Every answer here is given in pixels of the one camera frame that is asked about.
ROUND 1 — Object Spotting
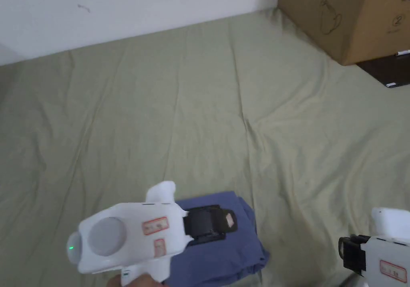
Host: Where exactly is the dark blue garment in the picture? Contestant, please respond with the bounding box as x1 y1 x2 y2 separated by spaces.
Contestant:
163 190 270 287

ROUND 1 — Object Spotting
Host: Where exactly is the bed with pale green sheet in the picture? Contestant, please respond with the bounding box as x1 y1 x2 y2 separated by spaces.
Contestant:
0 7 410 287

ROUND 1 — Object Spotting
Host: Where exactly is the brown cardboard carton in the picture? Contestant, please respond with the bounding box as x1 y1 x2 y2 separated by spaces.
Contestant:
278 0 410 66

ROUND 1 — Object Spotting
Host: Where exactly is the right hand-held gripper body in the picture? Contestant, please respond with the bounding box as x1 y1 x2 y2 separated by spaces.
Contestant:
338 207 410 287

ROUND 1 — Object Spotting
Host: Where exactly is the dark brown cabinet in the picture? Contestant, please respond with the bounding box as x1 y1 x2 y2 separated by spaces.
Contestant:
355 50 410 89

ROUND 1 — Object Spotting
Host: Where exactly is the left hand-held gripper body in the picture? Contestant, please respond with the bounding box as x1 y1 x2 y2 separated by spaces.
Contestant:
66 181 225 287

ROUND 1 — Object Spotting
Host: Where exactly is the person's left hand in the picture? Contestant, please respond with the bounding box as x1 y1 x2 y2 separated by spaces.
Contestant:
105 272 162 287

